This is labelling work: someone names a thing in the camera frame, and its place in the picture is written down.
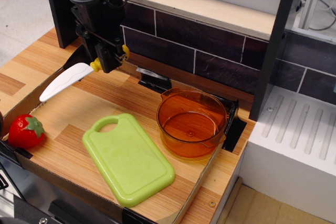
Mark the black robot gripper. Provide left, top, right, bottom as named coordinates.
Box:
left=70, top=0, right=125, bottom=73

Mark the white knife yellow handle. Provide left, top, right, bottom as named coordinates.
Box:
left=39, top=45, right=130, bottom=102

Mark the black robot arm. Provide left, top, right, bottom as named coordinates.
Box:
left=70, top=0, right=127, bottom=73

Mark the cardboard fence with black tape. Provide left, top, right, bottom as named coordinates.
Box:
left=0, top=44, right=248, bottom=224

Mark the green plastic cutting board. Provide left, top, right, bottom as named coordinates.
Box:
left=82, top=113, right=175, bottom=208

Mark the orange transparent plastic pot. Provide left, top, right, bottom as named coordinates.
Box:
left=156, top=88, right=228, bottom=158

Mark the red toy strawberry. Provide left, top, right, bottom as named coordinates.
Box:
left=8, top=114, right=45, bottom=148

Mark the white dish drying rack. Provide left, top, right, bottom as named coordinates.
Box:
left=239, top=87, right=335, bottom=223

